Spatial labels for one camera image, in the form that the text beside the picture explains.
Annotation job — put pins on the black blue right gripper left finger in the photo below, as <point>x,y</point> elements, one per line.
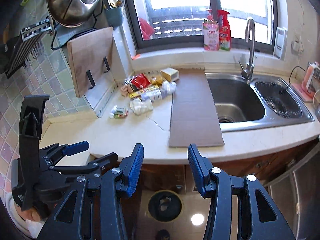
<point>91,207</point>

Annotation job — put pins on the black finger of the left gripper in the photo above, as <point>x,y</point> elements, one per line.
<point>100,165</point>

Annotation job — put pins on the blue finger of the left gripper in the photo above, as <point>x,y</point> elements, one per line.
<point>55,152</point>

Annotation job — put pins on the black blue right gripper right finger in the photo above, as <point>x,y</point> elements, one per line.
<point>258,215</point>

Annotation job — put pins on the green white tissue packet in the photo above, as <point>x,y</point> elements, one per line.
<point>118,112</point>

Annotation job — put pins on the white paper tissue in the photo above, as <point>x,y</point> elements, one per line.
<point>140,107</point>

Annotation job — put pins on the white blue carton box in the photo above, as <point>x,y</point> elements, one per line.
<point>154,95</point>

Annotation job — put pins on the black trash bin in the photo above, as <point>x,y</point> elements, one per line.
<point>165,206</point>

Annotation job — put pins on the steel kitchen faucet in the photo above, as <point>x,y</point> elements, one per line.
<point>247,72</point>

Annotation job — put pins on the person's left hand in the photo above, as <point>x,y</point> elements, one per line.
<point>31,214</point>

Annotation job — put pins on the yellow red seasoning box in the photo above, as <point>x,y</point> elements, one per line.
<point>141,91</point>

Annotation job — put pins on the beige paper packet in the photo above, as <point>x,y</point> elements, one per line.
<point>126,90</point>

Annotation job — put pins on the red foil snack bag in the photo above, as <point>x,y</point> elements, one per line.
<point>140,81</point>

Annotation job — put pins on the brown cardboard sheet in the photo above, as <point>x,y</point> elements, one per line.
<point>194,117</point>

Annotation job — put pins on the yellow crumpled snack wrapper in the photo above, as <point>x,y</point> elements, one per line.
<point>156,80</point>

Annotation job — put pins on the crumpled clear plastic bag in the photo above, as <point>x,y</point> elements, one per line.
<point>169,87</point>

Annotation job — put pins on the wooden cutting board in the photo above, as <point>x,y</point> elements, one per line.
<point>90,56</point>

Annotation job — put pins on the stainless steel sink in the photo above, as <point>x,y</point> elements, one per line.
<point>240,107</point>

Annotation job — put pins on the black sink drain basket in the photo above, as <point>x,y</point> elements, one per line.
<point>279,99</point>

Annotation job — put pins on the yellow white small box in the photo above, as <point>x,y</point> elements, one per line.
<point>170,74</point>

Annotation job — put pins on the pink small appliance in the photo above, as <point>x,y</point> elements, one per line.
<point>309,84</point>

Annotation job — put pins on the steel wok pan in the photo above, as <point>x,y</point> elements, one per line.
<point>71,13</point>

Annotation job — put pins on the teal utensil holder cup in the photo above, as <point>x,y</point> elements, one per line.
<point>114,17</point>

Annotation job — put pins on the red spray bottle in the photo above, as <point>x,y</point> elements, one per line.
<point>224,31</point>

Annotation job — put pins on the pink detergent refill pouch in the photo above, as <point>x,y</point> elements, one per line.
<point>211,32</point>

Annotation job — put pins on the black wall hook rack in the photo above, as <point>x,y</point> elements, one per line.
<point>15,52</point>

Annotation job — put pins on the black wire pan rack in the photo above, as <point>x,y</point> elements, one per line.
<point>71,13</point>

